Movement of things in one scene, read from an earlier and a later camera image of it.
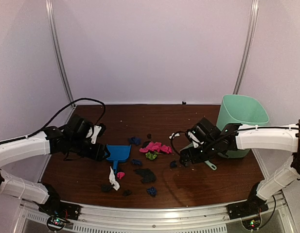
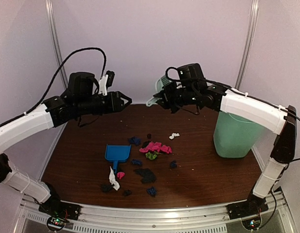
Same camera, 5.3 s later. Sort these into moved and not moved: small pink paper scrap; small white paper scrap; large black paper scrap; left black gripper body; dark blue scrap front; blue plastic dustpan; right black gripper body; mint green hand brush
Moved: left black gripper body; right black gripper body; mint green hand brush
Not moved: small white paper scrap; blue plastic dustpan; large black paper scrap; small pink paper scrap; dark blue scrap front
